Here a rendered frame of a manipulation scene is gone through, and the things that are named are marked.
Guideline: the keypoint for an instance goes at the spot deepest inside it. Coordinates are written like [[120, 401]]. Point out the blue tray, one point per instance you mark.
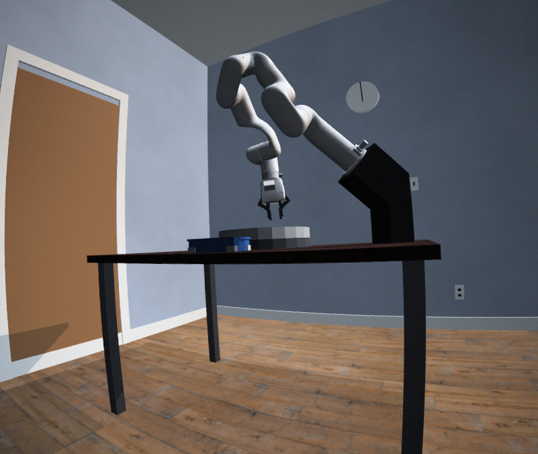
[[217, 245]]

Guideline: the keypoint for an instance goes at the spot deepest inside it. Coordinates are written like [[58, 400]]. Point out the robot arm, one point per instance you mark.
[[277, 100]]

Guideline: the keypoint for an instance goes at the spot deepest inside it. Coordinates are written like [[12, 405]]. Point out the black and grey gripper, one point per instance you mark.
[[276, 196]]

